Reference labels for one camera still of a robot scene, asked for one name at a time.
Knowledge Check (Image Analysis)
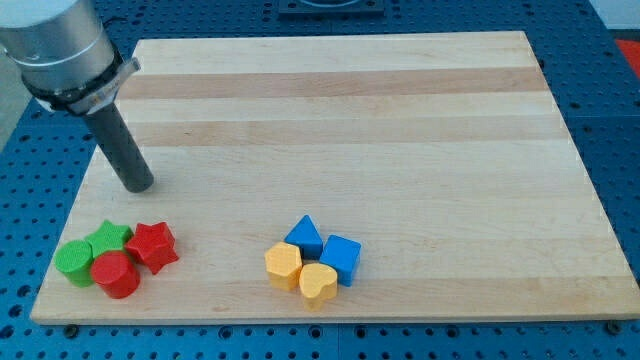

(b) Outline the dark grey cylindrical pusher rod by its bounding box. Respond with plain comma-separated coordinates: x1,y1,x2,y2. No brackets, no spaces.
83,103,154,193

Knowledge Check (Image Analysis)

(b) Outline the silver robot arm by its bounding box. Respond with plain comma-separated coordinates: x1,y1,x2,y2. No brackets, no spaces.
1,0,154,193

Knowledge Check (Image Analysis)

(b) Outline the yellow hexagon block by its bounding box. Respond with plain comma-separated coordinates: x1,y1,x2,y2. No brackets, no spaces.
264,242,303,291

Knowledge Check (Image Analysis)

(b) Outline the yellow heart block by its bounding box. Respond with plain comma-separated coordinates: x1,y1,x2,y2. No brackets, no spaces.
299,263,338,311

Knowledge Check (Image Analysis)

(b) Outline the green star block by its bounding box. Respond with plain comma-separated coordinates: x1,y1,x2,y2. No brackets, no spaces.
84,220,133,260

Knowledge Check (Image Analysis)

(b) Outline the red star block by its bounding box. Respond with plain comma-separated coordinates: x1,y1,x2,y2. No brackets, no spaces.
124,222,179,274

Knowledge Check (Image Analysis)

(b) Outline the green cylinder block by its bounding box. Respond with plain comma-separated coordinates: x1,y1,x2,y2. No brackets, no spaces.
54,240,94,288

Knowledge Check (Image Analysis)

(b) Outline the red cylinder block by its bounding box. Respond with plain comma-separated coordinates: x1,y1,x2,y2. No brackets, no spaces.
90,251,140,299

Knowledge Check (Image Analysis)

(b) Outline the black mounting plate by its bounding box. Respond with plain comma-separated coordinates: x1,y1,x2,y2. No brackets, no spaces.
277,0,386,18

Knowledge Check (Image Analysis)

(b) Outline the blue triangle block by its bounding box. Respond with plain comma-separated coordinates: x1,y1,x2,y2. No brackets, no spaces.
284,215,324,260

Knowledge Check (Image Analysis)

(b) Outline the blue cube block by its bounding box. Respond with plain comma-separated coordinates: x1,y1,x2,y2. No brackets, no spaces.
319,235,362,287

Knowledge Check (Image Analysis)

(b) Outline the light wooden board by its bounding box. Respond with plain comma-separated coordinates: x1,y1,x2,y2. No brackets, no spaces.
31,31,639,325

